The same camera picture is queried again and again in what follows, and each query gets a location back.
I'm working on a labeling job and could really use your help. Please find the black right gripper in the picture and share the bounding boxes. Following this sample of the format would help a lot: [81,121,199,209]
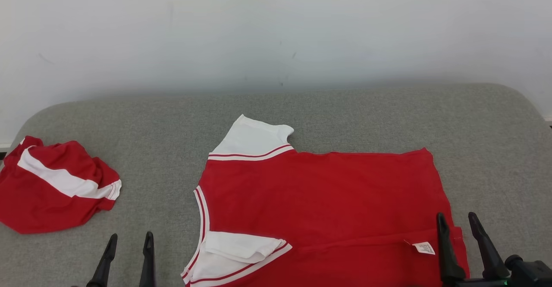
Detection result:
[436,212,511,287]

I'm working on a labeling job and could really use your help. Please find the red white-sleeved t-shirt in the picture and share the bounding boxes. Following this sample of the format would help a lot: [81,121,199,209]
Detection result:
[180,114,470,287]

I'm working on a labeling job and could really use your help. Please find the red shorts with white stripe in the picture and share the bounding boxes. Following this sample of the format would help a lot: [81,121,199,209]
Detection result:
[0,135,122,235]

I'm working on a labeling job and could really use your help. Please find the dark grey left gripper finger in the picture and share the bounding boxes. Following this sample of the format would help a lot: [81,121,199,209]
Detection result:
[86,234,118,287]
[138,231,157,287]

